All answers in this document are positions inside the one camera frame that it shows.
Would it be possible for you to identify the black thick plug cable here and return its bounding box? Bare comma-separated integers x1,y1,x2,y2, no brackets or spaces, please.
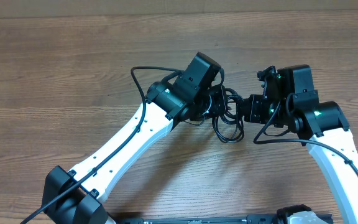
221,88,245,125

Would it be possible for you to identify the black long looped cable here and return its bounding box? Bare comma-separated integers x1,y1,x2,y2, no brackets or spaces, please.
211,86,246,144

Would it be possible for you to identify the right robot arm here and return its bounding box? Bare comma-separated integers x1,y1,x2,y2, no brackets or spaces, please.
239,65,358,223

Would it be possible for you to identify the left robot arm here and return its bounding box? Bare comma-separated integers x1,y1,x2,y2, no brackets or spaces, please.
40,52,224,224

